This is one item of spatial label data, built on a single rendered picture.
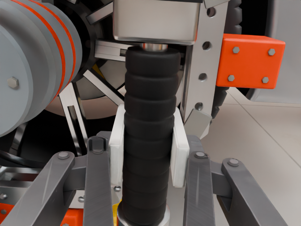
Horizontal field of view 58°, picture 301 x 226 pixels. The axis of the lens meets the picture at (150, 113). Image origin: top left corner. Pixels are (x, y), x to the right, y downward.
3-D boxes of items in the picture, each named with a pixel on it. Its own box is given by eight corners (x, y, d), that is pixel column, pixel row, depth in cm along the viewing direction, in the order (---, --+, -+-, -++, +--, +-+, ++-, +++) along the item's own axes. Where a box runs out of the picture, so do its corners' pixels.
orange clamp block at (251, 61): (205, 74, 47) (256, 77, 47) (216, 87, 39) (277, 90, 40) (211, 32, 44) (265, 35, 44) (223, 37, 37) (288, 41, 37)
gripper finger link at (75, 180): (105, 193, 15) (51, 191, 15) (114, 149, 20) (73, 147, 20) (105, 171, 15) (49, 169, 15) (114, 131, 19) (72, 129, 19)
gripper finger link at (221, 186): (191, 174, 15) (245, 176, 15) (182, 133, 20) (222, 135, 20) (188, 196, 15) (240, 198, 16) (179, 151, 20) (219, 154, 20)
